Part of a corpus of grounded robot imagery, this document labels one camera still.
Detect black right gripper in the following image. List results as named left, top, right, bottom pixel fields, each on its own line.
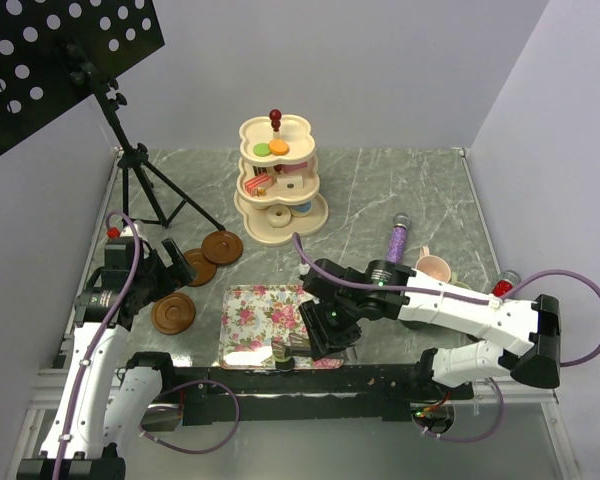
left=299, top=296, right=363, bottom=362

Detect metal serving tongs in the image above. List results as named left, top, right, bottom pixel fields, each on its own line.
left=271, top=340, right=358, bottom=362

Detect colourful macarons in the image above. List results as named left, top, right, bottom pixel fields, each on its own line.
left=272, top=343, right=295, bottom=372

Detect cream glazed donut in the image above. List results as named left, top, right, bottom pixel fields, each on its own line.
left=266, top=204, right=292, bottom=229

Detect red striped cake slice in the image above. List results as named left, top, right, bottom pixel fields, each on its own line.
left=244, top=173, right=273, bottom=197

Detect blue glazed donut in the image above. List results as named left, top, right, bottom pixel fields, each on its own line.
left=290, top=201, right=313, bottom=218

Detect chocolate cake slice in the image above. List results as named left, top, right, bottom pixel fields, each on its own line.
left=253, top=166, right=268, bottom=176

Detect pink cake slice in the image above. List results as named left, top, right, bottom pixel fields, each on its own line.
left=281, top=161, right=309, bottom=175

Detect white cake slice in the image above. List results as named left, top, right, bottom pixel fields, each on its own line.
left=276, top=174, right=304, bottom=194

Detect green macaron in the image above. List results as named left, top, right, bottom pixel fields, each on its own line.
left=253, top=143, right=271, bottom=157

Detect orange macaron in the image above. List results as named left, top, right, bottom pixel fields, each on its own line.
left=268, top=138, right=290, bottom=156

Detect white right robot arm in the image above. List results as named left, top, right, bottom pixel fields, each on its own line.
left=299, top=259, right=561, bottom=399

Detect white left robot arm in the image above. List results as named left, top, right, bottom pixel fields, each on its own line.
left=16, top=235, right=195, bottom=479

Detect brown wooden saucer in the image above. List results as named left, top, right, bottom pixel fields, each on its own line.
left=151, top=292, right=196, bottom=335
left=201, top=231, right=243, bottom=266
left=183, top=248, right=217, bottom=287

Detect floral serving tray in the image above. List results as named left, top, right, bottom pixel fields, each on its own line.
left=218, top=284, right=345, bottom=371

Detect dark green mug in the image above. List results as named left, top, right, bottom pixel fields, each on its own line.
left=401, top=320, right=429, bottom=330

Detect purple glitter microphone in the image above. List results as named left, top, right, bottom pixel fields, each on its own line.
left=386, top=212, right=411, bottom=263

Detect pink cup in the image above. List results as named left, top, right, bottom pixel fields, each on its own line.
left=415, top=246, right=452, bottom=283

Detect cream three-tier cake stand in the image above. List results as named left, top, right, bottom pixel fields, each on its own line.
left=234, top=109, right=329, bottom=246

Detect light green cup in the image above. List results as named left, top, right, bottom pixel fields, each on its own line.
left=450, top=272, right=469, bottom=289

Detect red glitter microphone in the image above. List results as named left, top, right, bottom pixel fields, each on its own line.
left=492, top=270, right=521, bottom=297

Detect black perforated music stand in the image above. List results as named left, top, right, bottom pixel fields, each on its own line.
left=0, top=1, right=200, bottom=228

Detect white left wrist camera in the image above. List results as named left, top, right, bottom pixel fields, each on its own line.
left=107, top=221, right=150, bottom=247

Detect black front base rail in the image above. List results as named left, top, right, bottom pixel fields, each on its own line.
left=179, top=364, right=431, bottom=426

